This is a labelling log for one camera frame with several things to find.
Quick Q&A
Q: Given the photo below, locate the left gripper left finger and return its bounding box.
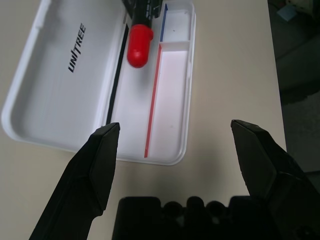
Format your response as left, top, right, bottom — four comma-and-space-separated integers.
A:
29, 122, 121, 240

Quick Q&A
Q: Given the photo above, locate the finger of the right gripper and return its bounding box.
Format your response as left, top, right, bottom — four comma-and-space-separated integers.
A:
152, 0, 161, 19
121, 0, 132, 19

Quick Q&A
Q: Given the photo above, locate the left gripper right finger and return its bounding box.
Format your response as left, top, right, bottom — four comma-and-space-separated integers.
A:
230, 119, 320, 240

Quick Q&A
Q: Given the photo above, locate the red and black marker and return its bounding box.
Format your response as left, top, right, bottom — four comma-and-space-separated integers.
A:
126, 0, 154, 69

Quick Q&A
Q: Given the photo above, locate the white Unitree pencil case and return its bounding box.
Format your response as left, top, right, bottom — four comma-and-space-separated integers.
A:
1, 0, 197, 166

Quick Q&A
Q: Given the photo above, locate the blue foam block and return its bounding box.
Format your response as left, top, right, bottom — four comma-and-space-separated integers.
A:
277, 4, 297, 23

